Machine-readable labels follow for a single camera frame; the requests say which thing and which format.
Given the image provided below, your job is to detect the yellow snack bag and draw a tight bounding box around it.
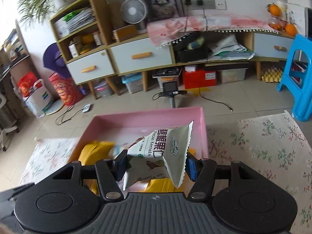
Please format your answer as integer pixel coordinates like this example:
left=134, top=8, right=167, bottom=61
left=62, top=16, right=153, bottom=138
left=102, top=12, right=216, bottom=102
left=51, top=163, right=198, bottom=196
left=78, top=141, right=115, bottom=165

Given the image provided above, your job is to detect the wall power outlet strip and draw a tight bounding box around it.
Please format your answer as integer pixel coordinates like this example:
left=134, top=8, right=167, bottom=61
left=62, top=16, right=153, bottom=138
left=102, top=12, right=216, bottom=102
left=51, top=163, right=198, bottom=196
left=184, top=0, right=227, bottom=10

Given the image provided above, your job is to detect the red round gift bag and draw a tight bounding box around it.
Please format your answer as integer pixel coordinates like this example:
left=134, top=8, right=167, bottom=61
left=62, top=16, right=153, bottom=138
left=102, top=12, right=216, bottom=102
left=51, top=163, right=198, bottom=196
left=49, top=72, right=83, bottom=107

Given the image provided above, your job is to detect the orange fruit on top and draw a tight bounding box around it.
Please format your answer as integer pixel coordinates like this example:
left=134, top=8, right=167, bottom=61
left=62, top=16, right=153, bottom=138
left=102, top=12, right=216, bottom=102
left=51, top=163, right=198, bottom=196
left=267, top=3, right=281, bottom=18

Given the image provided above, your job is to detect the floral tablecloth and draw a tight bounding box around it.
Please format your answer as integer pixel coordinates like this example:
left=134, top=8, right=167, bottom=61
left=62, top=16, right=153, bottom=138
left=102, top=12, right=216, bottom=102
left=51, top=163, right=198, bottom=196
left=19, top=111, right=311, bottom=233

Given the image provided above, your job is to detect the white office chair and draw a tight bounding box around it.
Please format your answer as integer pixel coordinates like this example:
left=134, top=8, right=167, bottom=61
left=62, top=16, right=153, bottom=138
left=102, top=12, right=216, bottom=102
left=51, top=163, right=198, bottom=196
left=0, top=94, right=19, bottom=152

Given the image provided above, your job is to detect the orange fruit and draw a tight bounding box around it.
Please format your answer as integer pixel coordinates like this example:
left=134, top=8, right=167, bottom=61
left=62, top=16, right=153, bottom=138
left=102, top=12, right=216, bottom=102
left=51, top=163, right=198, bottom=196
left=285, top=23, right=298, bottom=36
left=267, top=3, right=281, bottom=18

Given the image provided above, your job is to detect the white desk fan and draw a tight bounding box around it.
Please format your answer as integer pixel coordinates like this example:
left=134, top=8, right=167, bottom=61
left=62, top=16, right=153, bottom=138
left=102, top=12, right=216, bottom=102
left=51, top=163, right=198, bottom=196
left=120, top=0, right=148, bottom=33

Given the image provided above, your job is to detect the orange fruit lower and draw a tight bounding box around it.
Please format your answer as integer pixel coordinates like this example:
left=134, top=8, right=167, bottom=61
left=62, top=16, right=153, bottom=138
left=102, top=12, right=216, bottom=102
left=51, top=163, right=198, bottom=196
left=285, top=23, right=298, bottom=36

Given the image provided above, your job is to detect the wooden drawer cabinet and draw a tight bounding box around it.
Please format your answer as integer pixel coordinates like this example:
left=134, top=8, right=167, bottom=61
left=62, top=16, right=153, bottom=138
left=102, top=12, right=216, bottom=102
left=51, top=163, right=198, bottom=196
left=50, top=0, right=294, bottom=86

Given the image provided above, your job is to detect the red storage box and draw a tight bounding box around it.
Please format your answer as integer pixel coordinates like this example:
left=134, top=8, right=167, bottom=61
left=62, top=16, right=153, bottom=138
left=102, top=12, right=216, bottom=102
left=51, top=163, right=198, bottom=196
left=183, top=69, right=217, bottom=89

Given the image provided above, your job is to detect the pink fringed cloth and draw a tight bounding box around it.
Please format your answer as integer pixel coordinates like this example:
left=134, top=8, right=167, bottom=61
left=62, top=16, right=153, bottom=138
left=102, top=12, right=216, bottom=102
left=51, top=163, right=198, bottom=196
left=146, top=15, right=279, bottom=47

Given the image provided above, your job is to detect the pink cardboard box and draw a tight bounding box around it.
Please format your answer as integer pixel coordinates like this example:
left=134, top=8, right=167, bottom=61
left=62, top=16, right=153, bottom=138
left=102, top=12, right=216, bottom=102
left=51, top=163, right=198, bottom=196
left=69, top=107, right=209, bottom=162

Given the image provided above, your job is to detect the yellow egg tray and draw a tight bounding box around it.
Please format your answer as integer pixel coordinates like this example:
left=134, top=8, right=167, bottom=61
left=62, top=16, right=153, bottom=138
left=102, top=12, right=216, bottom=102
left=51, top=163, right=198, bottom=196
left=261, top=65, right=283, bottom=83

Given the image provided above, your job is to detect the clear plastic storage bin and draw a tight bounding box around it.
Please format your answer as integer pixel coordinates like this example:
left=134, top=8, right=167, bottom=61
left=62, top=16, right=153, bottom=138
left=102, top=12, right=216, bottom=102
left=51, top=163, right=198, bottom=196
left=218, top=68, right=247, bottom=83

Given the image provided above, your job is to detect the blue plastic stool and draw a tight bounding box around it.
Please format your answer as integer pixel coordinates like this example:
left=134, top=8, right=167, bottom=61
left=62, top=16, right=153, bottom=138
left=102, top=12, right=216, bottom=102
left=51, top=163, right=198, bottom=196
left=277, top=34, right=311, bottom=122

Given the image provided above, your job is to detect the white pecan kernels bag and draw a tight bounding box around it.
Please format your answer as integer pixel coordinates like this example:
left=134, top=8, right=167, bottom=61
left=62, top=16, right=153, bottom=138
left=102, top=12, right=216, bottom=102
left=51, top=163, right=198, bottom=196
left=123, top=121, right=194, bottom=190

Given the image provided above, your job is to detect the white shopping bag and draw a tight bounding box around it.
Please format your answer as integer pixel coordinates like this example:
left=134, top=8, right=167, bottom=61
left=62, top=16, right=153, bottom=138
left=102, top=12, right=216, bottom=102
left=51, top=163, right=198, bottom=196
left=23, top=79, right=54, bottom=118

